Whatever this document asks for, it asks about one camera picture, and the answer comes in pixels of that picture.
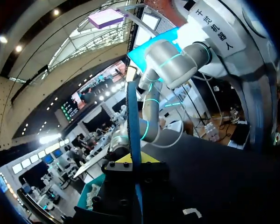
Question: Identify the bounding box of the white tape corner mark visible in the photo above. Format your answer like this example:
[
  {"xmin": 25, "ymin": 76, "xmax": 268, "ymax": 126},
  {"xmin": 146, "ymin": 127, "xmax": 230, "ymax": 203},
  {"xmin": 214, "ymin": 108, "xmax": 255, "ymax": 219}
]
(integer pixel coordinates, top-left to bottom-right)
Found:
[{"xmin": 182, "ymin": 208, "xmax": 203, "ymax": 219}]

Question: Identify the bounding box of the blue and black insole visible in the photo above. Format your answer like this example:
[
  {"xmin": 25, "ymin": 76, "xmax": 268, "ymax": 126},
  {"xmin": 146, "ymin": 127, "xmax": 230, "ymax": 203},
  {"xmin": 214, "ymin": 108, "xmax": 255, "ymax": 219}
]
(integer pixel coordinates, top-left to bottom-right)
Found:
[{"xmin": 125, "ymin": 81, "xmax": 145, "ymax": 224}]

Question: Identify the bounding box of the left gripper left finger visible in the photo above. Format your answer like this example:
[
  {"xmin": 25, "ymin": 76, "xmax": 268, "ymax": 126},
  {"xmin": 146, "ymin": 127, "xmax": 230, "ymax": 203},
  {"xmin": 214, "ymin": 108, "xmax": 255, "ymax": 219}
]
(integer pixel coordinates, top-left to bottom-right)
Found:
[{"xmin": 91, "ymin": 153, "xmax": 139, "ymax": 210}]

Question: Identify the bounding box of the teal box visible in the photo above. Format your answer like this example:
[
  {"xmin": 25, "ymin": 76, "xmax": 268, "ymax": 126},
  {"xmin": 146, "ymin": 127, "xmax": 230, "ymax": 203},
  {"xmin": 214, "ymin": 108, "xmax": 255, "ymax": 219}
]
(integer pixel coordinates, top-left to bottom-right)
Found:
[{"xmin": 76, "ymin": 174, "xmax": 107, "ymax": 211}]

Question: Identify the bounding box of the white cable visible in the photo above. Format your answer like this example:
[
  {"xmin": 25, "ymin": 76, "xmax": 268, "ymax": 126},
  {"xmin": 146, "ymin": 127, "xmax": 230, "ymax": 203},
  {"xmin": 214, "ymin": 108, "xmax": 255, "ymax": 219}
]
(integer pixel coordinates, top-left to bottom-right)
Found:
[{"xmin": 150, "ymin": 71, "xmax": 224, "ymax": 149}]

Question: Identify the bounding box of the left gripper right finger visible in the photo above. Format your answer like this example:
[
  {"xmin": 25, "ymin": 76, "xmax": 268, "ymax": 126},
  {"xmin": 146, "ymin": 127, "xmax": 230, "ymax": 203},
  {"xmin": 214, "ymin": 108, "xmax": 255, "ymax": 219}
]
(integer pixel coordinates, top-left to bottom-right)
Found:
[{"xmin": 140, "ymin": 151, "xmax": 175, "ymax": 210}]

